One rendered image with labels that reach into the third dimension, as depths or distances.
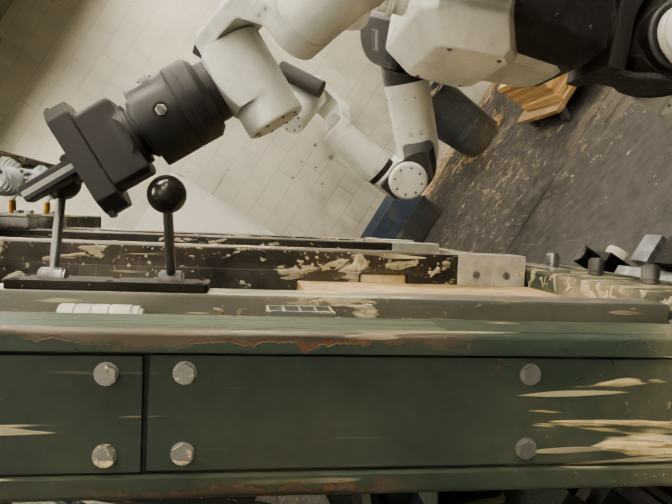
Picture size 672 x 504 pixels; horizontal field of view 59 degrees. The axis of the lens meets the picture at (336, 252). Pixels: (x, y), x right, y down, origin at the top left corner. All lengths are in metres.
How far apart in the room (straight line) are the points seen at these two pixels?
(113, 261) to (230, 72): 0.48
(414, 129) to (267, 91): 0.62
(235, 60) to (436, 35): 0.37
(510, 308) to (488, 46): 0.40
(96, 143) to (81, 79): 5.75
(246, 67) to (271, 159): 5.45
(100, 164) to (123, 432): 0.31
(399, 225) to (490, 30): 4.31
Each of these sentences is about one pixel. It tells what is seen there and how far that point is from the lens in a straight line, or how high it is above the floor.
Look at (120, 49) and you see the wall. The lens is 6.37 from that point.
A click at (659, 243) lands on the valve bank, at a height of 0.76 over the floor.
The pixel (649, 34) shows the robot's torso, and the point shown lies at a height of 1.00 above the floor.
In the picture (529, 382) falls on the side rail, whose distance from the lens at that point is 0.43.
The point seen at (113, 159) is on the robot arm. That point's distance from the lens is 0.64.
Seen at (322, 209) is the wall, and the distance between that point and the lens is 6.09.
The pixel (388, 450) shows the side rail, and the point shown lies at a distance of 0.42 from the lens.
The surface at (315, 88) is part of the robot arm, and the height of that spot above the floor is 1.39.
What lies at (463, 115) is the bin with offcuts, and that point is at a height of 0.32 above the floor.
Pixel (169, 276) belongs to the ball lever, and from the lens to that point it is 0.65.
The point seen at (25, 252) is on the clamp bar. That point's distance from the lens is 1.05.
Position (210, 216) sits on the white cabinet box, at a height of 1.62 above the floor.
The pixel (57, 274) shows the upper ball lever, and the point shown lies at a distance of 0.67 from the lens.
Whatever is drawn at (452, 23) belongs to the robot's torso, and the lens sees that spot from 0.90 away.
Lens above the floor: 1.36
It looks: 9 degrees down
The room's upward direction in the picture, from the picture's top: 57 degrees counter-clockwise
